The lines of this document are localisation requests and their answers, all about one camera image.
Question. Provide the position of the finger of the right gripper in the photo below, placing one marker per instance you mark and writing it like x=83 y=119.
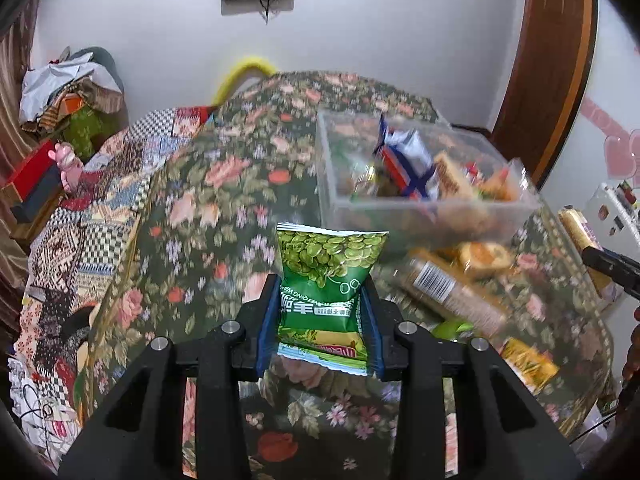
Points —
x=620 y=269

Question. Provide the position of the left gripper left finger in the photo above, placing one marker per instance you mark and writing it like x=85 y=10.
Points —
x=136 y=432

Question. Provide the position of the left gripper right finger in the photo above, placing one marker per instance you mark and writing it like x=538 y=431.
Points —
x=502 y=431

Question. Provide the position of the long biscuit packet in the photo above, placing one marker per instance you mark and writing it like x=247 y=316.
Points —
x=582 y=236

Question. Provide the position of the yellow snack packet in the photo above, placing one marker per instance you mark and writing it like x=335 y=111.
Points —
x=534 y=368

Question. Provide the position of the bread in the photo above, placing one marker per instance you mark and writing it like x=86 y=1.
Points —
x=479 y=260

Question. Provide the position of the blue white snack bag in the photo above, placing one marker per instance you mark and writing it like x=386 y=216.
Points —
x=407 y=162

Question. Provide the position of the green pea snack bag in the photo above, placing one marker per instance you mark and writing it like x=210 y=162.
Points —
x=321 y=295

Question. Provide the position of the green jelly cup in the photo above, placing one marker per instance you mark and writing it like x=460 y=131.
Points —
x=453 y=330

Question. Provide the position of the clear bag of fried snacks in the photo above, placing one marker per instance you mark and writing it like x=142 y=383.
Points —
x=452 y=181

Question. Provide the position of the person's right hand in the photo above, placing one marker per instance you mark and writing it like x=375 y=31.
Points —
x=632 y=363

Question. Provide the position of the white cabinet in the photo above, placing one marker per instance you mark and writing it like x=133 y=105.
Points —
x=613 y=221

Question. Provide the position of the beige cracker bag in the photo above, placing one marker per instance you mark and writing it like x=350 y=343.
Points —
x=448 y=292

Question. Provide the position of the floral green bedspread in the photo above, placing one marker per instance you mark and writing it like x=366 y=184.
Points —
x=206 y=241

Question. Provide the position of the patchwork quilt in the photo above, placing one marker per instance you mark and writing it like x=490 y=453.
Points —
x=72 y=262

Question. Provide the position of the clear plastic storage box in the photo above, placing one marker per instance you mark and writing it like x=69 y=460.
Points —
x=356 y=195

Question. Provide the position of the pink plush toy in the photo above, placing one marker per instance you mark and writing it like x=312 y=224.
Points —
x=69 y=164

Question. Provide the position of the red box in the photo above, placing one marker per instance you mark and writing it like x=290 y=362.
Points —
x=35 y=180

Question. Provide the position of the pile of clothes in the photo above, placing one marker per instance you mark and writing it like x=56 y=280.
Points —
x=78 y=99

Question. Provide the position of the yellow curved tube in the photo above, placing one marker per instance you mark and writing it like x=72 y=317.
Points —
x=249 y=67

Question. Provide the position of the brown wooden door frame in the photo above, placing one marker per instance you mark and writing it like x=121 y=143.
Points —
x=548 y=80

